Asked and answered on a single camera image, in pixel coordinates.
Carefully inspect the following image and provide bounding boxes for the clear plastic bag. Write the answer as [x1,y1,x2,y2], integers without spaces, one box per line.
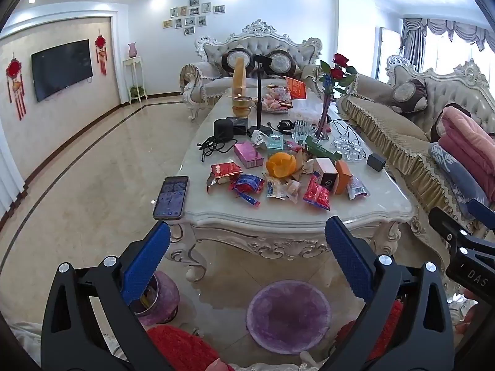
[288,98,325,122]

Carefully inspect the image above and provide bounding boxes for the small red wall ornament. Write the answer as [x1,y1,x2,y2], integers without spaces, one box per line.
[95,29,108,76]

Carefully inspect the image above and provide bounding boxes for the round brown trimmed cushion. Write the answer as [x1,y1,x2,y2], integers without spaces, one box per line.
[221,47,254,78]
[267,49,302,76]

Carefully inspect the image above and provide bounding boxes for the tall glass vase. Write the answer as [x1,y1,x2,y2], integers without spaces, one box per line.
[314,85,334,142]

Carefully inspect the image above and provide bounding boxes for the white curtain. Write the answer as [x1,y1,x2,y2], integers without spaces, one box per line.
[0,124,24,217]

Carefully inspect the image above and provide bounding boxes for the grey window curtains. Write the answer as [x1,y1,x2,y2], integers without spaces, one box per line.
[400,17,495,64]

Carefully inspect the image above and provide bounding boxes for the black wall television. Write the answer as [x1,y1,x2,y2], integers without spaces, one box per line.
[31,39,94,103]

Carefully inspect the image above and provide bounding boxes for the tall yellow ornament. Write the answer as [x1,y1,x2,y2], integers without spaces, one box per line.
[233,57,248,99]

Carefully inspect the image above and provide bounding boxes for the black phone stand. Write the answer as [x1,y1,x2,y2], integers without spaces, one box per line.
[247,55,273,137]

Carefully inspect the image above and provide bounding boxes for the black rectangular box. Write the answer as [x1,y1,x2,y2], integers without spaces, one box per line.
[226,117,248,136]

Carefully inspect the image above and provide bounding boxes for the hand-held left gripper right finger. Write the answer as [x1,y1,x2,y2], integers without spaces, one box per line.
[321,215,455,371]

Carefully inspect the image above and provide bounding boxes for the large red wall ornament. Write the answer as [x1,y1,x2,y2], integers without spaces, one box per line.
[5,58,27,121]

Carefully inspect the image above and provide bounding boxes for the black small box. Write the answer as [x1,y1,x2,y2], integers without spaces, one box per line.
[319,166,341,192]

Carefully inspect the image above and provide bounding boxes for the blue grey patterned blanket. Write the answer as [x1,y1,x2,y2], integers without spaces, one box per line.
[428,143,493,206]

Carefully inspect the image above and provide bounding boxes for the glass ashtray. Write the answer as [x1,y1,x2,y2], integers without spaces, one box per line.
[333,137,366,162]

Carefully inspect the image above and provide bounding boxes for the clear glass cup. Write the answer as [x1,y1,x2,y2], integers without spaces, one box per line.
[292,120,313,143]

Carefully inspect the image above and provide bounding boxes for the ornate beige long sofa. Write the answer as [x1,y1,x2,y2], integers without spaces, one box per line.
[336,55,495,240]

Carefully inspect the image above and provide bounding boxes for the small purple bin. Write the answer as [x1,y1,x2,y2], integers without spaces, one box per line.
[131,271,181,326]

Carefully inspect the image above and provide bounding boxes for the pink flat box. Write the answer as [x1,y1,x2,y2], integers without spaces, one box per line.
[233,142,264,168]

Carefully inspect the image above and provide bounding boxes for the group of wall photo frames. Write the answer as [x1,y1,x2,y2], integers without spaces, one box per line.
[162,0,226,35]

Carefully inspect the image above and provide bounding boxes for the person's left leg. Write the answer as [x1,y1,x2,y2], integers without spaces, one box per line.
[147,325,233,371]

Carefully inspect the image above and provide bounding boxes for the amber glass jar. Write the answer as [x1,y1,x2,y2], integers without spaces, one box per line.
[232,96,254,117]

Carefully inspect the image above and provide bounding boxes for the black smartphone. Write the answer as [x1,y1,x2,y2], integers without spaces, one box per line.
[153,176,190,220]

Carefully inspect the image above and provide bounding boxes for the silver snack wrapper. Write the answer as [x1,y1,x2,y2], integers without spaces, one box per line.
[347,177,370,200]

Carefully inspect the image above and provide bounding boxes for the blue red snack wrapper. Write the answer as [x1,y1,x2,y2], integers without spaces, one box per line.
[229,174,265,206]

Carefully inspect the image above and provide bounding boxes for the ornate grey tufted sofa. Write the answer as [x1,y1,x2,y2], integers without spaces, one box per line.
[180,19,323,122]

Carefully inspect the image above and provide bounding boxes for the red cloth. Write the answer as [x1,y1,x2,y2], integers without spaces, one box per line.
[336,299,405,364]

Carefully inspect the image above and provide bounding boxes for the pink folded blanket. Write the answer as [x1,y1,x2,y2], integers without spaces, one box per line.
[437,106,495,171]

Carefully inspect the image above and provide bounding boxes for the red crumpled packet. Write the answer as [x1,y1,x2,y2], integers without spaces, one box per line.
[207,160,243,194]

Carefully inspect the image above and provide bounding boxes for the tray of pink candies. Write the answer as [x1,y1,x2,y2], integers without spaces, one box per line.
[261,85,295,113]

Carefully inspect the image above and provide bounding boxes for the red roses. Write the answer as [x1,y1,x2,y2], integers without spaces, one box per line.
[317,53,358,95]

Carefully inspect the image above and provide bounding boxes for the orange small box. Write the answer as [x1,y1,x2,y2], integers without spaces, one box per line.
[334,160,353,194]

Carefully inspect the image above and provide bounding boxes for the white plant stand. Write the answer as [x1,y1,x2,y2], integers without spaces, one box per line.
[123,57,148,105]

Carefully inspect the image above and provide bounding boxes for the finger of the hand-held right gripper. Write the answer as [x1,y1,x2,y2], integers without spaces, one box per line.
[467,198,495,223]
[428,206,471,241]

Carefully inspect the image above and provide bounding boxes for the red envelope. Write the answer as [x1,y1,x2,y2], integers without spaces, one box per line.
[285,76,308,100]

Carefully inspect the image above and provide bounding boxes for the orange peel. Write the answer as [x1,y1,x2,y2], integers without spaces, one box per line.
[265,152,298,178]

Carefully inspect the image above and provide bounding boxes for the black round speaker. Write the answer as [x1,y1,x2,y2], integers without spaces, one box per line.
[213,118,235,140]

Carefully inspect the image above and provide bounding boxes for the clear candy wrapper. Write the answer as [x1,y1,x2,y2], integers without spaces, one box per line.
[265,178,302,203]

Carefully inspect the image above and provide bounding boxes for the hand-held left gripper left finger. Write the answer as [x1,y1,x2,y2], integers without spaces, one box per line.
[41,220,174,371]

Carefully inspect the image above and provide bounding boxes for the ornate white coffee table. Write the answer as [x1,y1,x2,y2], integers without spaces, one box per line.
[170,85,426,284]

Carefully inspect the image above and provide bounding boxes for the black coiled cable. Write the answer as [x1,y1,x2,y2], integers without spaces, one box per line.
[197,135,233,163]

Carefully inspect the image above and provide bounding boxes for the square brown trimmed cushion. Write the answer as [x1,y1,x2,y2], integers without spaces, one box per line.
[392,77,428,114]

